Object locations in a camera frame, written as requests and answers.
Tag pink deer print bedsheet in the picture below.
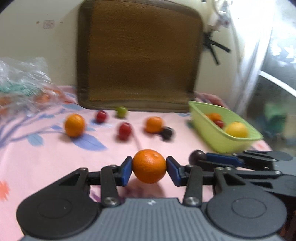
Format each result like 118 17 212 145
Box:
0 85 271 241

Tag red cherry tomato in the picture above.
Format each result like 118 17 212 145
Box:
118 123 132 141

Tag dark purple plum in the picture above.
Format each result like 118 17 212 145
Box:
189 150 207 165
159 126 174 141

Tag orange tomato with stem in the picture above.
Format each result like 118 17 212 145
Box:
206 113 222 121

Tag green tomato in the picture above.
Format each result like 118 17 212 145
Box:
116 106 127 118

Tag orange tangerine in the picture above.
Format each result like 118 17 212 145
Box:
132 149 167 184
64 113 86 138
145 116 164 133

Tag large yellow grapefruit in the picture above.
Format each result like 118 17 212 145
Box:
225 121 248 138

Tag frosted glass window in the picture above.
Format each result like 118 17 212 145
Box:
234 1 295 155

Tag dark purple plum back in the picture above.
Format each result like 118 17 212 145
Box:
189 150 207 165

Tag green plastic basket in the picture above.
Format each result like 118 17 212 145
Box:
188 101 263 154

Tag brown woven seat cushion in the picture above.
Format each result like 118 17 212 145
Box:
76 1 203 113

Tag black tape strips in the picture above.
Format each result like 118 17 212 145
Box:
203 31 232 65

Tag small red tomato back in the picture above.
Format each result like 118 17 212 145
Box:
95 110 108 123

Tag white power strip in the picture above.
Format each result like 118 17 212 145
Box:
207 0 231 32

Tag clear plastic bag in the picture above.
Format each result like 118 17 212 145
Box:
1 57 66 119

